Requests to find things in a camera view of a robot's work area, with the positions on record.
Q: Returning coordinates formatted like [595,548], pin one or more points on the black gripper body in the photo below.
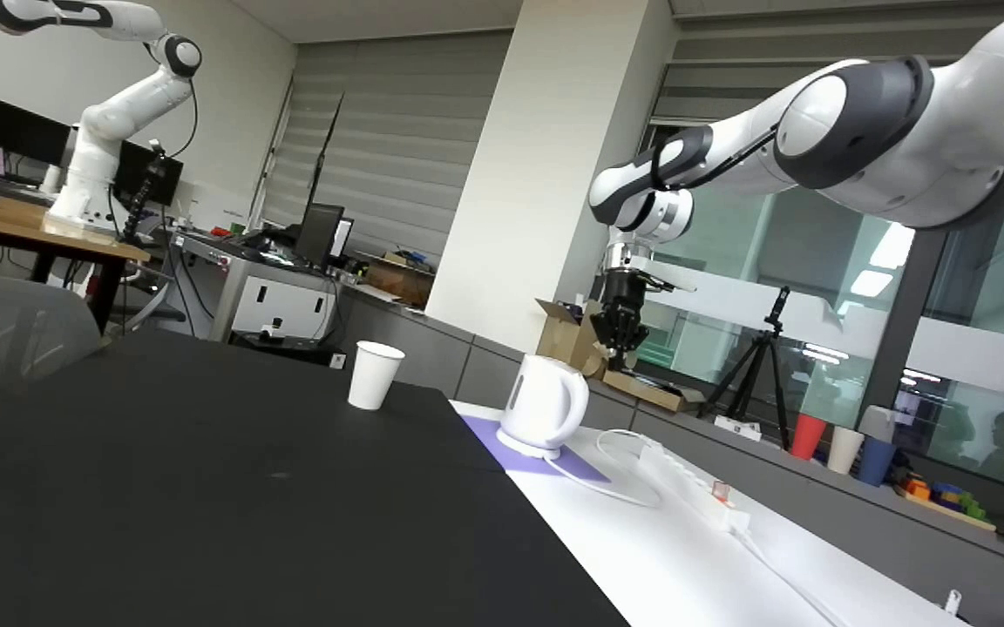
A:
[622,302]

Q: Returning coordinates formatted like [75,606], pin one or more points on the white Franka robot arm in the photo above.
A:
[872,126]

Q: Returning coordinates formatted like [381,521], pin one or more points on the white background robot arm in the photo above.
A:
[120,117]

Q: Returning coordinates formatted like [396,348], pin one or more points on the open cardboard box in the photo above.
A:
[564,341]

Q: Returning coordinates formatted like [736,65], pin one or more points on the white mug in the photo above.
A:
[538,402]

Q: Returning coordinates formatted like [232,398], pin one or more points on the purple mat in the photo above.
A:
[574,469]

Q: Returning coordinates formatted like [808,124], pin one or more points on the clear plastic bag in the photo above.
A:
[689,474]

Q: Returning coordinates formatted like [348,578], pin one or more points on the red cup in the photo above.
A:
[807,438]

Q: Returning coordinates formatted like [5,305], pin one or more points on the brown storage box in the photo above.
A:
[398,284]

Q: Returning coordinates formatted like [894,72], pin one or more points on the beige cup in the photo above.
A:
[843,451]

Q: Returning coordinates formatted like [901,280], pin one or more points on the white paper cup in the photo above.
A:
[371,377]

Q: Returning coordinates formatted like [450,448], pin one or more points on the blue cup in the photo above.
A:
[877,462]

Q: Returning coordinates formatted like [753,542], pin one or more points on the grey window blind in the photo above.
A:
[410,139]

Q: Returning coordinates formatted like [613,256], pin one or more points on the black open laptop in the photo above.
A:
[319,236]

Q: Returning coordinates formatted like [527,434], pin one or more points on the white drawer cabinet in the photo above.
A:
[280,309]

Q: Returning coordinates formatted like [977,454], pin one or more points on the colourful toys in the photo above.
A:
[942,496]

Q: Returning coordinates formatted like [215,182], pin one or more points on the small black computer monitor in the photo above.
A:
[156,174]

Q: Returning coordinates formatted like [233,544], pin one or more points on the grey office chair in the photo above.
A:
[2,335]

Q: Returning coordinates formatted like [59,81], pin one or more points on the wooden desk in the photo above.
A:
[15,222]

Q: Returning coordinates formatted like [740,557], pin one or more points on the large black computer monitor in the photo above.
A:
[8,126]

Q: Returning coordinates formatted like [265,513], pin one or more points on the black camera tripod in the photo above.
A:
[772,318]

